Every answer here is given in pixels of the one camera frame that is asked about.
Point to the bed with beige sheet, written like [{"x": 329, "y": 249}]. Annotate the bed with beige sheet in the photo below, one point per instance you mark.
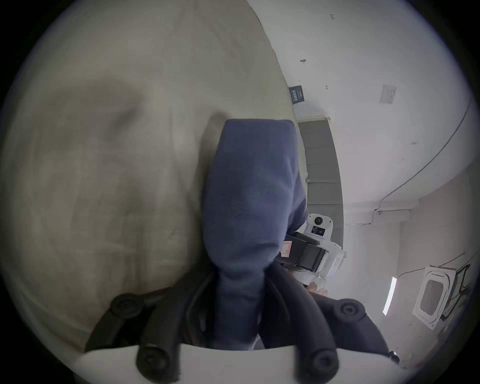
[{"x": 112, "y": 150}]

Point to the dark blue shirt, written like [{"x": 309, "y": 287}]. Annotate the dark blue shirt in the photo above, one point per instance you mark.
[{"x": 247, "y": 195}]

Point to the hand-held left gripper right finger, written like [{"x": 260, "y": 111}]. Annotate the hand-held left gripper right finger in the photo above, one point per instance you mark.
[{"x": 300, "y": 318}]

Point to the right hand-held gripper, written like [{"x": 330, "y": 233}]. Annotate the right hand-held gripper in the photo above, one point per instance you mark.
[{"x": 318, "y": 255}]

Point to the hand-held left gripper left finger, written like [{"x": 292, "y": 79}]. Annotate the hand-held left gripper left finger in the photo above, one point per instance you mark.
[{"x": 165, "y": 318}]

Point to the grey door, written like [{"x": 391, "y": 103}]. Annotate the grey door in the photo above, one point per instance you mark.
[{"x": 322, "y": 168}]

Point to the dark wall sign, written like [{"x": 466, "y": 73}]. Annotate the dark wall sign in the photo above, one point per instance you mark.
[{"x": 297, "y": 94}]

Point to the white paper wall notice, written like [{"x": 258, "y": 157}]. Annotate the white paper wall notice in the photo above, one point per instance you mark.
[{"x": 388, "y": 93}]

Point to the person's right hand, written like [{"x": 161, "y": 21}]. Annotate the person's right hand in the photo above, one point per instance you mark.
[{"x": 317, "y": 287}]

